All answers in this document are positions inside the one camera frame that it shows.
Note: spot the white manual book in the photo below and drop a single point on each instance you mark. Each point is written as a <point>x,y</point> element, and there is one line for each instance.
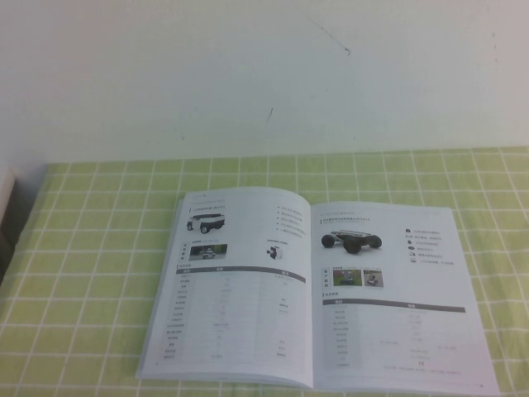
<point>310,289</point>

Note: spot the green checked tablecloth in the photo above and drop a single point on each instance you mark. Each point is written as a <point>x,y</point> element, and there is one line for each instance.
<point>82,248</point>

